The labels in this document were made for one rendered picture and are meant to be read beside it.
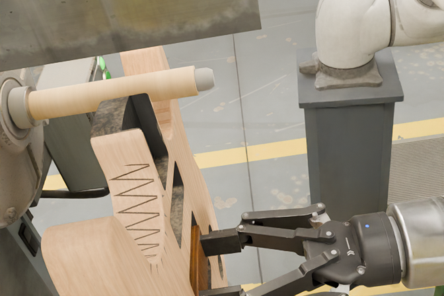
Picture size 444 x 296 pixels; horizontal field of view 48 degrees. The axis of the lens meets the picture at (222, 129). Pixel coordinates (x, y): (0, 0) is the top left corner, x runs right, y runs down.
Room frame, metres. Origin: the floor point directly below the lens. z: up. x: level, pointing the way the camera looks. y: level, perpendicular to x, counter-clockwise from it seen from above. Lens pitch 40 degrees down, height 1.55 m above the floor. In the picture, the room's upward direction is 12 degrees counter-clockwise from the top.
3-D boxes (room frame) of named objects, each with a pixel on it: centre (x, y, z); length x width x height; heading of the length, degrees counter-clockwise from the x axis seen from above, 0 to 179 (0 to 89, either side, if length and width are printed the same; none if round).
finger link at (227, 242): (0.36, 0.04, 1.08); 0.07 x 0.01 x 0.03; 83
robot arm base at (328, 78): (1.17, -0.36, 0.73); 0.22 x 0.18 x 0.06; 77
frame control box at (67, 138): (0.72, 0.31, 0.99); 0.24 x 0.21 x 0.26; 85
